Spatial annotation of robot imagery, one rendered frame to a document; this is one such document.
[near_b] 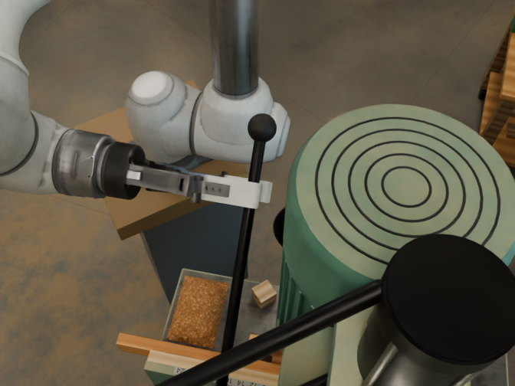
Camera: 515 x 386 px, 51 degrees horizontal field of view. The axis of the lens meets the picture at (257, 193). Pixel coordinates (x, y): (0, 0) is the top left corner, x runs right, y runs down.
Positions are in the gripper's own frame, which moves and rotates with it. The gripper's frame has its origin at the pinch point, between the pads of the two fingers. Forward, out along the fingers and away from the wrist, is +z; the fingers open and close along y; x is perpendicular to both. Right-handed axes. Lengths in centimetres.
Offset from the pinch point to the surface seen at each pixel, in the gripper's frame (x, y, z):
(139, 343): -29.1, -17.1, -17.6
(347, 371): -7.5, 38.4, 11.2
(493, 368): -24, -26, 42
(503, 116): 34, -127, 67
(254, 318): -23.7, -25.9, 0.0
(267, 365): -28.7, -17.5, 4.1
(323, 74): 51, -190, 1
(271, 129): 7.9, 7.2, 1.3
